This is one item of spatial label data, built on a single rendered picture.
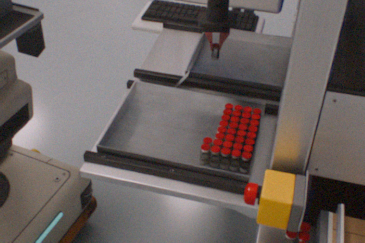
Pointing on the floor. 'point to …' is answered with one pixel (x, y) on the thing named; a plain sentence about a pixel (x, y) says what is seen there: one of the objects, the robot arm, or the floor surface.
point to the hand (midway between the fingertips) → (215, 46)
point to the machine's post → (309, 65)
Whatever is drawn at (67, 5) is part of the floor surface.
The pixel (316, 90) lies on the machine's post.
